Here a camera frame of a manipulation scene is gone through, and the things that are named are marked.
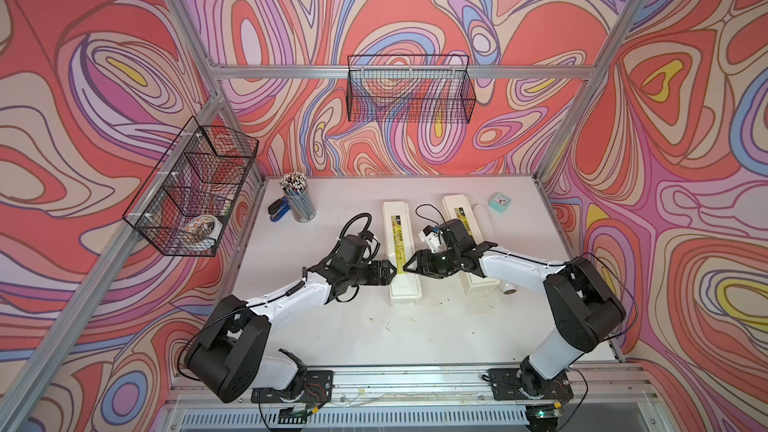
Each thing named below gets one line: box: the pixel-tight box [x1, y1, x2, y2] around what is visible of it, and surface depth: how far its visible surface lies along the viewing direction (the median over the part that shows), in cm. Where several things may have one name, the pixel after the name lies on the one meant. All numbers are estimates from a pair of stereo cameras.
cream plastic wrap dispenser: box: [383, 201, 422, 306], surface depth 90 cm
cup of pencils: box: [280, 171, 317, 223], surface depth 98 cm
